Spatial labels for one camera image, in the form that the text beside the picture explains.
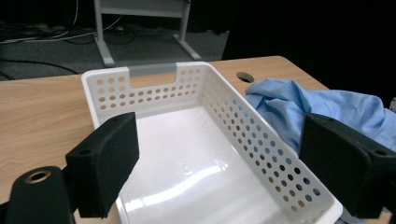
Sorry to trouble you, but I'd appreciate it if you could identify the white perforated plastic basket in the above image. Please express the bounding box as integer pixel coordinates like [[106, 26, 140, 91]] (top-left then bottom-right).
[[81, 61, 344, 224]]

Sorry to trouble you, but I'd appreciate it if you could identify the white metal table frame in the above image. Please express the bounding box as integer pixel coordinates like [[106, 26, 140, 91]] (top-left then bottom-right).
[[92, 0, 203, 68]]

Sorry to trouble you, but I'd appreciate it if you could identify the light blue shirt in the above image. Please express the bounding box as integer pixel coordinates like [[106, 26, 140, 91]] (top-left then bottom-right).
[[244, 77, 396, 224]]

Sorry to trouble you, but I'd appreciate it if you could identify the white cable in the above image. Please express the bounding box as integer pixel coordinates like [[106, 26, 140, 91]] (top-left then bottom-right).
[[0, 0, 123, 45]]

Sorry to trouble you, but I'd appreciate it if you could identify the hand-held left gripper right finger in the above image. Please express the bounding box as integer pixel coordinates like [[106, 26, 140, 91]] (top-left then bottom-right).
[[298, 112, 396, 218]]

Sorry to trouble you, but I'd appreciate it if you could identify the black cable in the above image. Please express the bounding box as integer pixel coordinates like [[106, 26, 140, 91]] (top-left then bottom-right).
[[0, 58, 79, 77]]

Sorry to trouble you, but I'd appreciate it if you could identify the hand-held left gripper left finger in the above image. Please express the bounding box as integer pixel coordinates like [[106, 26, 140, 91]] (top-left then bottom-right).
[[64, 111, 140, 218]]

